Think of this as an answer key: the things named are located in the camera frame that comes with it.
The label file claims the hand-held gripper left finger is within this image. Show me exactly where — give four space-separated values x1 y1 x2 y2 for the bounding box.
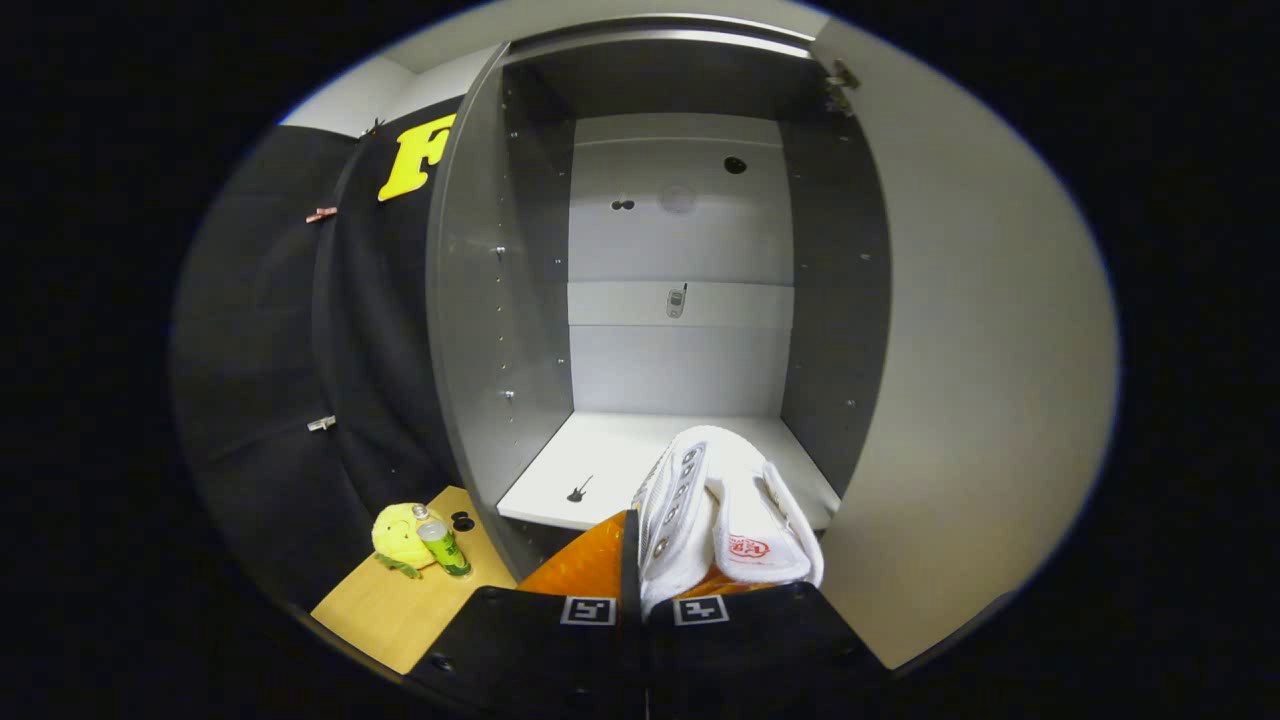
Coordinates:
405 508 643 720

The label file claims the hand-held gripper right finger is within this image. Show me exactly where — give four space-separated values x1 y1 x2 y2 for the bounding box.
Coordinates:
645 565 891 720

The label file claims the white shoe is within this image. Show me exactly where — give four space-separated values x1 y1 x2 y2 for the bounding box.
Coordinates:
632 425 826 616

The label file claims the grey shoe cabinet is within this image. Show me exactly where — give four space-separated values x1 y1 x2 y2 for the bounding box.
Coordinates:
425 15 891 581

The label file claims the beige shoe cabinet door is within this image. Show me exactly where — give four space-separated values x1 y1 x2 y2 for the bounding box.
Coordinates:
810 18 1119 671

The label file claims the green bottle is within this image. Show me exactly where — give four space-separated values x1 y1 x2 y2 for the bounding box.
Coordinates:
412 505 472 578

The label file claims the yellow plush toy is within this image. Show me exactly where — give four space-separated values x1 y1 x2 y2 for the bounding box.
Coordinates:
371 503 441 579

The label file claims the black backdrop cloth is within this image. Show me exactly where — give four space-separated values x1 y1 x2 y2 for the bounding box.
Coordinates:
170 95 481 611

